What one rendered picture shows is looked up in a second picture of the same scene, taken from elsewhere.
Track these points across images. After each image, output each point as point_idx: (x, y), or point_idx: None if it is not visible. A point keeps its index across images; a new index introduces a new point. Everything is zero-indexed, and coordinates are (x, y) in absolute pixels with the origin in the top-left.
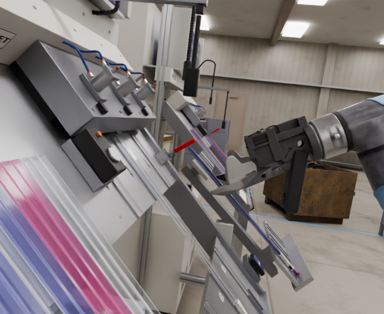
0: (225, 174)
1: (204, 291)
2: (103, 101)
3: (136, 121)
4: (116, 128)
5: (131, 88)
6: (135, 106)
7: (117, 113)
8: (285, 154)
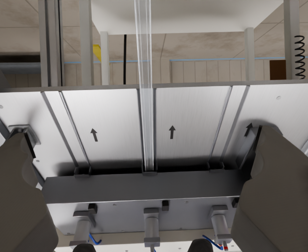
0: (30, 158)
1: None
2: (219, 207)
3: (125, 193)
4: (166, 178)
5: (156, 232)
6: (110, 210)
7: (199, 200)
8: None
